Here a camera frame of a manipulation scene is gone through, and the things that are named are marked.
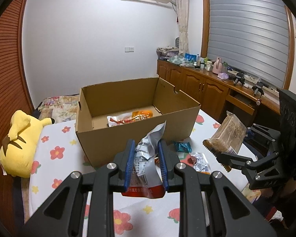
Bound white crayfish snack packet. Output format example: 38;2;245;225
107;115;136;127

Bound small teal packet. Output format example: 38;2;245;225
175;141;193;153

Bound wooden cabinet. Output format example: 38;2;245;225
156;59;283;124

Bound pink kettle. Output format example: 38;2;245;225
213;57;223;74

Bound cluster of small bottles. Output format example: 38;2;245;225
196;54;214;71

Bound brown cardboard box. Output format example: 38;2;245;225
75;77;201;168

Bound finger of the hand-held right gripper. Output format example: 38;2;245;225
216;152;280;174
246;123;281;149

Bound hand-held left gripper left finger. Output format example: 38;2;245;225
22;139;136;237

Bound patterned quilt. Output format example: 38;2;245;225
35;95;80;122

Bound brown clear snack packet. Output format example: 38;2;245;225
203;111;247;172

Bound black clamp stand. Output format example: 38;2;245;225
252;80;265;97
233;72;246;86

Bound yellow plush toy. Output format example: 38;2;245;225
0;110;55;178

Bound brown slatted wardrobe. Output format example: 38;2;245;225
0;0;35;203

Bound cream floral curtain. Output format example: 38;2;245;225
175;0;190;56

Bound silver red snack packet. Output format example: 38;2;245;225
121;120;167;199

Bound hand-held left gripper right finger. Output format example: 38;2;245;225
158;140;278;237

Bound small silver black packet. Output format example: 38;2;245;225
189;152;211;174

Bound grey window blind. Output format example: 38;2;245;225
207;0;290;88

